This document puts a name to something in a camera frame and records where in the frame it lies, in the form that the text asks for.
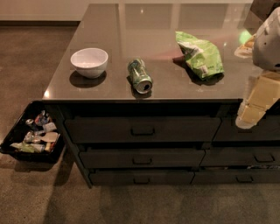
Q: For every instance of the green wrapper in bin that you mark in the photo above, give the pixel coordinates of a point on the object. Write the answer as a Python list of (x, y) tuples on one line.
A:
[(29, 147)]

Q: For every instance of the colourful snack wrapper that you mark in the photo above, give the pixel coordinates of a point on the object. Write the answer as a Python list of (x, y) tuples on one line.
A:
[(43, 118)]

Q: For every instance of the white crumpled paper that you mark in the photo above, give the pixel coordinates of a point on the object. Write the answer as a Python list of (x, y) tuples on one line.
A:
[(49, 127)]

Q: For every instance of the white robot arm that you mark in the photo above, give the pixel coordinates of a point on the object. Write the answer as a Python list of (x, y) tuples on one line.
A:
[(266, 47)]

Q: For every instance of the dark drawer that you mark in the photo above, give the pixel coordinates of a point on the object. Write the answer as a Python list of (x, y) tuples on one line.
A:
[(139, 158), (268, 129), (141, 177), (146, 129), (236, 177), (235, 156)]

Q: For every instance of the green chip bag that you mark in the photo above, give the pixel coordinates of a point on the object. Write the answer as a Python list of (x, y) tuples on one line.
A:
[(201, 56)]

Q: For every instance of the crushed silver can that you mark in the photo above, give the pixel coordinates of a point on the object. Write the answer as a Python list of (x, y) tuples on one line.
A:
[(30, 123)]

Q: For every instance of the green soda can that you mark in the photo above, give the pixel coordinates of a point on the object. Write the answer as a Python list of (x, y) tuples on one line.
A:
[(139, 77)]

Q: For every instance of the white ceramic bowl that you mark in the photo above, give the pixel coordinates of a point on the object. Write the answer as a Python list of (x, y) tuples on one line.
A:
[(90, 62)]

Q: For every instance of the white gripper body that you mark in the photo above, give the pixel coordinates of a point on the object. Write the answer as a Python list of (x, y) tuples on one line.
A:
[(268, 44)]

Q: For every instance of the black trash bin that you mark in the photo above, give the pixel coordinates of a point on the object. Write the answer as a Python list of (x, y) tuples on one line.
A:
[(22, 133)]

